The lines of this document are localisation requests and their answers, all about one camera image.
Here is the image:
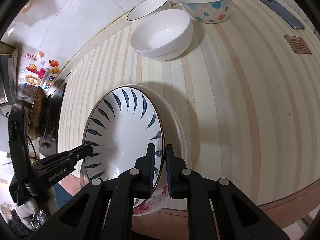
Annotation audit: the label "red rose pattern bowl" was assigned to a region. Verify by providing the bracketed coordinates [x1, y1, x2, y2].
[80, 163, 170, 216]

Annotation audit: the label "blue leaf pattern plate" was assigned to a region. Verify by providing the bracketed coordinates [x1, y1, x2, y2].
[80, 86, 168, 216]

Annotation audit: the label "blue spotted bowl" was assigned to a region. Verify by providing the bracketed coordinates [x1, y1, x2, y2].
[178, 0, 232, 24]

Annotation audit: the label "white black-rimmed bowl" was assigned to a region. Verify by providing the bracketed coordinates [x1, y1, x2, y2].
[127, 0, 171, 22]

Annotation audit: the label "black induction cooktop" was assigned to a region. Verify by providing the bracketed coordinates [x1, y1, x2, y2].
[39, 83, 66, 158]

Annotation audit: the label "striped table mat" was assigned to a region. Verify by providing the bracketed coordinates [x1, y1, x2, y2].
[58, 0, 320, 230]

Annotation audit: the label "black frying pan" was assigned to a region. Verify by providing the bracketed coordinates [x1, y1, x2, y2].
[28, 87, 52, 141]

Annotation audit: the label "blue smartphone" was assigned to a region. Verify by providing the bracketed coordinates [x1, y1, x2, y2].
[259, 0, 305, 29]

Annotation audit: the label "plain white bowl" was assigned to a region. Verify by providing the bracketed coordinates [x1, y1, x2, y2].
[130, 9, 193, 61]

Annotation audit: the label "colourful wall stickers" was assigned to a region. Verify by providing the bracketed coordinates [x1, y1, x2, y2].
[17, 50, 62, 102]

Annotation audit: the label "white oval plate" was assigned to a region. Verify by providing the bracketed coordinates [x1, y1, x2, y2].
[120, 83, 188, 203]

